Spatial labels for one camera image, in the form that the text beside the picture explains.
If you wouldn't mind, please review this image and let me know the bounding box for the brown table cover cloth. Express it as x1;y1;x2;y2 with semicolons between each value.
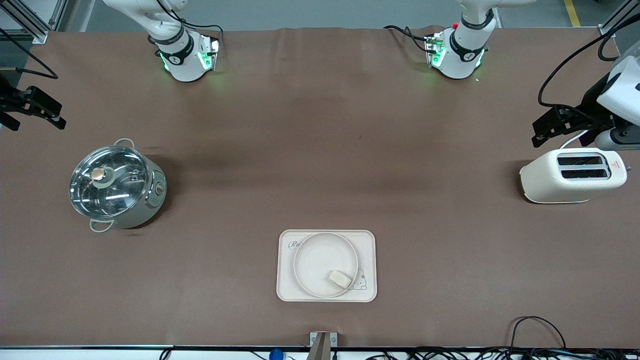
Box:
0;25;640;350

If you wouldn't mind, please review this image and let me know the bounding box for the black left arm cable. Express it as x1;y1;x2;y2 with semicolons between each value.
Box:
538;12;640;109

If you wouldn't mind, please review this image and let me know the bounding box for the black looped floor cable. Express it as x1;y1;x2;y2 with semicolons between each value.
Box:
509;315;567;351

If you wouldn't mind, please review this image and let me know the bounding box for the yellow floor tape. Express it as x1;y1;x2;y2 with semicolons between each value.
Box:
563;0;582;28

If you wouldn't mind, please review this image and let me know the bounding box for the black cable bundle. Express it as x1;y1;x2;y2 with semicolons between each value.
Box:
365;346;640;360

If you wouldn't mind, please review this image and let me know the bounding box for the cream round plate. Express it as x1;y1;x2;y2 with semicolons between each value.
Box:
293;232;360;300

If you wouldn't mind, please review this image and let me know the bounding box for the black base cable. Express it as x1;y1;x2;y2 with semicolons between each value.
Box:
383;24;432;54
177;19;225;39

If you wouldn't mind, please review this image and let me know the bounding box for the black left base cable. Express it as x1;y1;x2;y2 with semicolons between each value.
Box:
383;24;432;54

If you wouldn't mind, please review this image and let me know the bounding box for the cream rabbit print tray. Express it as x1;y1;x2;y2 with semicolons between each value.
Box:
276;229;377;303

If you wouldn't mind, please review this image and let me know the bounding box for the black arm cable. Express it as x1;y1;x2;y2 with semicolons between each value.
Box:
0;27;59;81
538;12;640;109

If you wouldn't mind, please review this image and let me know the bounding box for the grey metal camera bracket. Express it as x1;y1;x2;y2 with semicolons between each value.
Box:
308;331;339;360

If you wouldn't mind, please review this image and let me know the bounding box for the black right base cable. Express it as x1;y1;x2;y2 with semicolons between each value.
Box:
177;19;225;39

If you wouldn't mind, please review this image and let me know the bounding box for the pale bun piece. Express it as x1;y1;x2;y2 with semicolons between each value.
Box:
327;270;353;290

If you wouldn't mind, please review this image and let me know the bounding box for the cream two-slot toaster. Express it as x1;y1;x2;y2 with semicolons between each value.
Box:
519;147;629;205

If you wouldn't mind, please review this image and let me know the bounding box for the glass pot lid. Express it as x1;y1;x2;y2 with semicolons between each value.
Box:
69;145;150;220

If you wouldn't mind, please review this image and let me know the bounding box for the cream electric cooking pot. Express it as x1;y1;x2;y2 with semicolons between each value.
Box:
69;138;168;234

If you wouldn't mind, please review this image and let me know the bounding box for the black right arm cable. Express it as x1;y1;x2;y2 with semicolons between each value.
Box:
0;27;59;81

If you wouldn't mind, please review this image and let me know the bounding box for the white toaster power cord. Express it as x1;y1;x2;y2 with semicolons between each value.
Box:
558;129;589;150

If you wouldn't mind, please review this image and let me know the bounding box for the aluminium frame profile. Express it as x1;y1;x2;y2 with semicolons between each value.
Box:
0;0;69;45
597;0;640;39

